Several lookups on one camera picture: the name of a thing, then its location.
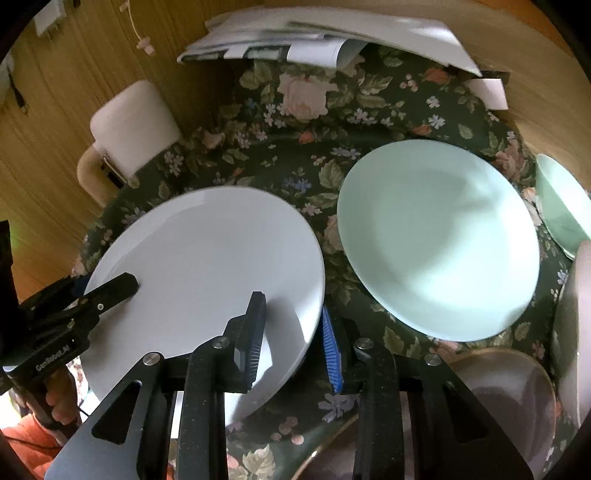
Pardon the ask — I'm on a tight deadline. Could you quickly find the person's left hand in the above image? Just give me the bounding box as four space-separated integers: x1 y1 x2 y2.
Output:
28 368 82 428

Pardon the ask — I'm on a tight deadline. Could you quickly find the dark floral tablecloth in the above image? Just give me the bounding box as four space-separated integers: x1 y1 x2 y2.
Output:
65 41 583 480

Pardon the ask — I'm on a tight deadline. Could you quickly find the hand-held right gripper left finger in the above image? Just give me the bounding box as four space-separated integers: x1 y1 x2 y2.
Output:
44 291 267 480

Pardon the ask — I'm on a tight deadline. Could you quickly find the pink mug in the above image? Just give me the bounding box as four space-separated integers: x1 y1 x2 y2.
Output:
76 79 182 208

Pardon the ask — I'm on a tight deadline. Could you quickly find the mint green plate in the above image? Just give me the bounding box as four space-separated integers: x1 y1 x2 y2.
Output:
336 139 541 343

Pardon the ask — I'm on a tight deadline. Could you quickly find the white cord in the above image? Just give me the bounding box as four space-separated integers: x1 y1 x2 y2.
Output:
117 0 155 57

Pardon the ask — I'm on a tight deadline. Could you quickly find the black cable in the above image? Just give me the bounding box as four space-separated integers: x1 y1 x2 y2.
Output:
6 58 29 117

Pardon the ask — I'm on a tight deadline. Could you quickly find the pink plate with gold rim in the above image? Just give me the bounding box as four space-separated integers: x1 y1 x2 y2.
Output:
295 348 557 480

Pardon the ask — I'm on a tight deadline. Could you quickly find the person's left forearm orange sleeve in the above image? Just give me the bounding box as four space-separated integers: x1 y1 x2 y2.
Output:
0 412 66 478

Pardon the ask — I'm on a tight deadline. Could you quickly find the mint green bowl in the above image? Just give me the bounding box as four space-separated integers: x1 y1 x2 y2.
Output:
534 154 591 260

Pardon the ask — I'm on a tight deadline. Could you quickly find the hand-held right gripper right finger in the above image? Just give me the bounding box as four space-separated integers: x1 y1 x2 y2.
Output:
321 305 535 480

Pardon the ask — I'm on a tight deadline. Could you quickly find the stack of white papers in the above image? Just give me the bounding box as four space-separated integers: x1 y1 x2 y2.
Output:
177 7 509 112

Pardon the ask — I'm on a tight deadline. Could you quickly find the large white plate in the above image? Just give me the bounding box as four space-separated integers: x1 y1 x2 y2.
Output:
83 187 325 423

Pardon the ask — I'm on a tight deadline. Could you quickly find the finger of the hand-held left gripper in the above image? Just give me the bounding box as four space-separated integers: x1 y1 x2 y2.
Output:
69 272 140 330
21 274 88 320

